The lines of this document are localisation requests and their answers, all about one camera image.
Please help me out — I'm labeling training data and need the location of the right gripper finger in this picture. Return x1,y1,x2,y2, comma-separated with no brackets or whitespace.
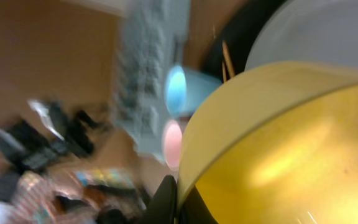
141,175,177,224

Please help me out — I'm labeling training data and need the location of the wooden chopstick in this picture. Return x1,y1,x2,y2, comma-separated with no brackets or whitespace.
223,41,236,78
221,62,227,83

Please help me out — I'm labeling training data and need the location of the blue cup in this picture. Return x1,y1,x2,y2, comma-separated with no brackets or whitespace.
164,65,222,117

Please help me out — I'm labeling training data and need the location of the pink cup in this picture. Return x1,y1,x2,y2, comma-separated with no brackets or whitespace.
162,120,183,171

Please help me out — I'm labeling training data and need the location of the round black tray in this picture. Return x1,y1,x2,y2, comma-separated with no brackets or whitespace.
200,0,287,80

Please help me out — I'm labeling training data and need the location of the yellow bowl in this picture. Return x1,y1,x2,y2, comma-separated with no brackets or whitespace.
178,62,358,223

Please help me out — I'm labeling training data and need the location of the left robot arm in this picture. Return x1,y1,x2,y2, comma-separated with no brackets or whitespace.
0,99,111,173

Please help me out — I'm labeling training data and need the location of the grey plate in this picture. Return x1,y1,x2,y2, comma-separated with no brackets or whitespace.
245,0,358,70

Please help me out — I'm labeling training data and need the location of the grey dishwasher rack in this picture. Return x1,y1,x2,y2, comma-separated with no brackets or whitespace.
111,0,191,162

